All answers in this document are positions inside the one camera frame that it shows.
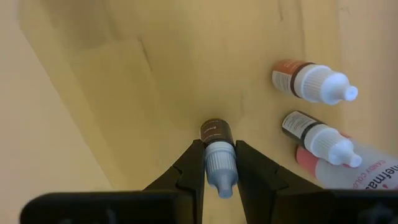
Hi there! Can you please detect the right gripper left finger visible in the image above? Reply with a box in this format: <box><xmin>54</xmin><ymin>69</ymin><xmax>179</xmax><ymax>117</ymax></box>
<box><xmin>19</xmin><ymin>139</ymin><xmax>206</xmax><ymax>224</ymax></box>

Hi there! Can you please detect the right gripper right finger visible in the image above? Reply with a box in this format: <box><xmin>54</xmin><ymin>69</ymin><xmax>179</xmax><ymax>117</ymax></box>
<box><xmin>234</xmin><ymin>139</ymin><xmax>398</xmax><ymax>224</ymax></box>

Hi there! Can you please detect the large pink cap bottle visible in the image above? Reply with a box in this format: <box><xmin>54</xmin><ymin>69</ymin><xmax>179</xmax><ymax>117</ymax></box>
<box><xmin>295</xmin><ymin>136</ymin><xmax>398</xmax><ymax>191</ymax></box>

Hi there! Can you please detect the small dark dropper bottle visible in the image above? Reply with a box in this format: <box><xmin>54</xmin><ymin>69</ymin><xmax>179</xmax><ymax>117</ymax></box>
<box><xmin>281</xmin><ymin>110</ymin><xmax>363</xmax><ymax>169</ymax></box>

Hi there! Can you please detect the small brown dropper bottle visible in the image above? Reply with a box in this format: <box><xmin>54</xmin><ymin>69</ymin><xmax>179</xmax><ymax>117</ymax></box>
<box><xmin>200</xmin><ymin>118</ymin><xmax>239</xmax><ymax>200</ymax></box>

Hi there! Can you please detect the small orange label dropper bottle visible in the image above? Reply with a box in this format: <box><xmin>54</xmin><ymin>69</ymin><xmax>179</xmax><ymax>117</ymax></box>
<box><xmin>271</xmin><ymin>58</ymin><xmax>359</xmax><ymax>106</ymax></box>

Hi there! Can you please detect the yellow plastic tray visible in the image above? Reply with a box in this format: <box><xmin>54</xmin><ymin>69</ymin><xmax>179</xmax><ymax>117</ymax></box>
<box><xmin>15</xmin><ymin>0</ymin><xmax>398</xmax><ymax>224</ymax></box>

